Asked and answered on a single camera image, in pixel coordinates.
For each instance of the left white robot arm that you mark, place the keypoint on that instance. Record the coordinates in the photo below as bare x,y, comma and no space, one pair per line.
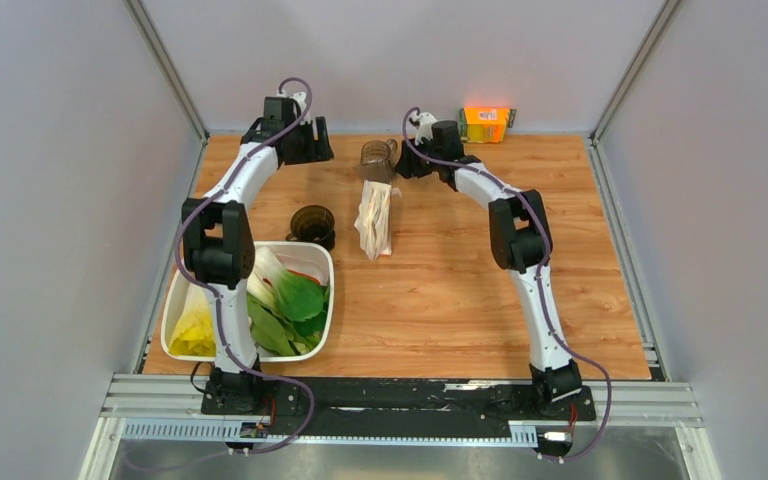
218,251

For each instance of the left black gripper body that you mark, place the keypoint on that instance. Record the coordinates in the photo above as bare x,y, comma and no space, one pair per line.
302,145

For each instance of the clear glass coffee server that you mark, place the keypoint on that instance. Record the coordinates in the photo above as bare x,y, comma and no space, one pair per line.
377,160

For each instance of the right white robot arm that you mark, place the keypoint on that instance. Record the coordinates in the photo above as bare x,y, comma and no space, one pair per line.
520,244

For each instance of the dark green leaf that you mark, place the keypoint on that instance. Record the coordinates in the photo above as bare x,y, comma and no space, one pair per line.
267,331

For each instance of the red chili pepper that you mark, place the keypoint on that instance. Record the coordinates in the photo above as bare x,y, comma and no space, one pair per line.
304,275

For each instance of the orange green carton box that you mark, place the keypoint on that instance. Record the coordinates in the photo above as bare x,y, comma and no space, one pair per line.
485,124

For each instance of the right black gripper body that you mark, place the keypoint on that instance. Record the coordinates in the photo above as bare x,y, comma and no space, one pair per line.
418,165

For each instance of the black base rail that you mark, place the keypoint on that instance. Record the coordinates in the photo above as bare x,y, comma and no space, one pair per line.
348,408

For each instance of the pack of paper filters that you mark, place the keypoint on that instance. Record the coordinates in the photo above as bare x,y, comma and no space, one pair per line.
373,221

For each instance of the dark brown coffee dripper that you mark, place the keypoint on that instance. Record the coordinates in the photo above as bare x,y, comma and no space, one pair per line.
313,224

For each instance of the yellow napa cabbage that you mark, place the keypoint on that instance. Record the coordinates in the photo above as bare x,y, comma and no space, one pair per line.
192,334

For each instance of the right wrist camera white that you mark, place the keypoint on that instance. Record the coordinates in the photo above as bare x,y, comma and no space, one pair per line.
422,121

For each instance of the white rectangular tray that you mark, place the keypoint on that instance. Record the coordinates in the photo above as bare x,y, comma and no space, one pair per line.
301,258

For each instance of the green bok choy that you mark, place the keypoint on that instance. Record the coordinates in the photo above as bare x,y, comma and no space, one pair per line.
294,297

